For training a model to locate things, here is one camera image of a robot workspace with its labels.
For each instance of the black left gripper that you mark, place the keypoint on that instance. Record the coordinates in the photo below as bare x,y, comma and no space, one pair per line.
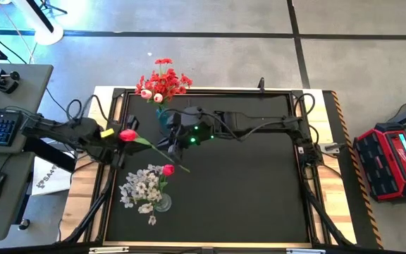
109,148

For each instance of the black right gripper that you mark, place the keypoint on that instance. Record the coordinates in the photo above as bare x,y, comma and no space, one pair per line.
196,134

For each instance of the white artificial flower bunch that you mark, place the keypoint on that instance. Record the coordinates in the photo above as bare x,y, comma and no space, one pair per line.
136,183
150,206

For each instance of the clear glass vase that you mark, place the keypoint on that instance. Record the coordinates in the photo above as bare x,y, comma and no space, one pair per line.
164,204

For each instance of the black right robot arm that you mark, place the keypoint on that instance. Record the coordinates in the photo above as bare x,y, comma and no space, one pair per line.
259,121

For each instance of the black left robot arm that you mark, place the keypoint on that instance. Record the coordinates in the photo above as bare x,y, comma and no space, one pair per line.
62,128

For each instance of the blue textured glass vase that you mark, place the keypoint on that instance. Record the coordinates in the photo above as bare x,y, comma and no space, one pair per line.
160,114

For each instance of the yellow tape tag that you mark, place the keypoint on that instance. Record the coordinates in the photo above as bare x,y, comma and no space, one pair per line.
107,133

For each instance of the black table mat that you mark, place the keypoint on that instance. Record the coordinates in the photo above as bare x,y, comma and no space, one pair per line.
224,211

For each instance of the white printed bag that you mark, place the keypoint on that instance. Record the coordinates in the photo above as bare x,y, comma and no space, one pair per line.
48,180

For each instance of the white stand with black pole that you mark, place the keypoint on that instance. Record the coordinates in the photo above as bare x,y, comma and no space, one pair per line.
49,37

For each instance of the black desk knob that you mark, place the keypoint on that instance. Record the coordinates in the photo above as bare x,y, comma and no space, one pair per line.
23,224

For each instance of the black tripod legs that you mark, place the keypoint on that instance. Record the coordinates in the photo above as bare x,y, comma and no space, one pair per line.
53,7

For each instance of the black mat with hazard stripe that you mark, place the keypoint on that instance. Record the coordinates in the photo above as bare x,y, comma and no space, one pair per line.
347,211

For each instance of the red and black toolbox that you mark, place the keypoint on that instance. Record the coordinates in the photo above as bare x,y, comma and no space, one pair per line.
389,166

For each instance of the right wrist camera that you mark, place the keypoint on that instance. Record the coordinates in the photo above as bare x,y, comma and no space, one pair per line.
192,114

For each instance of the black aluminium table frame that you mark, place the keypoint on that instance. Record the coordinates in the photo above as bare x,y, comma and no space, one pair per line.
206,92

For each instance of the black frame clamp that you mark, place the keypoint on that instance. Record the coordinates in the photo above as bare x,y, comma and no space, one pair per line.
261,84

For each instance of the silver metal bracket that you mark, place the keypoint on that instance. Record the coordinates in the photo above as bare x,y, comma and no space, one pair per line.
108,249
306,251

